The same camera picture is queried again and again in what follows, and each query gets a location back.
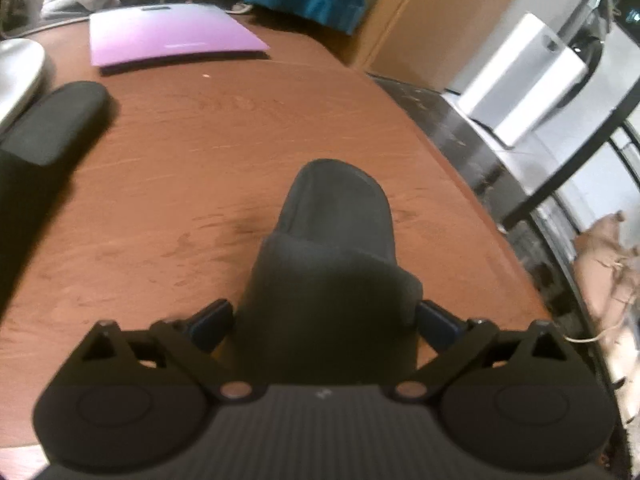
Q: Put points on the black slipper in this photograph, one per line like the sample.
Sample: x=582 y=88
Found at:
x=327 y=302
x=61 y=128

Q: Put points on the white paper bag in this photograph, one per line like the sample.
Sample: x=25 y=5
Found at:
x=529 y=73

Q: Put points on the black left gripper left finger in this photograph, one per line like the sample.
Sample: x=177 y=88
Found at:
x=129 y=399

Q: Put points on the black metal shoe rack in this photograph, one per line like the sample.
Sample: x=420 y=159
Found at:
x=593 y=150

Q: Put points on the white round object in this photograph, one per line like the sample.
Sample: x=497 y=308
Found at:
x=21 y=71

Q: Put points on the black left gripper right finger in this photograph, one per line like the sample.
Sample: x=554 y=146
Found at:
x=515 y=399

